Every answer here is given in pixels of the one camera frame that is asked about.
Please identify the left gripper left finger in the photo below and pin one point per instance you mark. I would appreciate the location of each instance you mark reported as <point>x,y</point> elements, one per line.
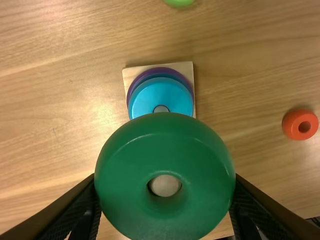
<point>75,212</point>

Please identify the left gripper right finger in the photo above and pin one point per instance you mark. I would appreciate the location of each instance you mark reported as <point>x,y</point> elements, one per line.
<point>250,212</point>

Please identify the wooden peg base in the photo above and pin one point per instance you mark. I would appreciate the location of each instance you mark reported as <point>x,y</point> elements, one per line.
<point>130,72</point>

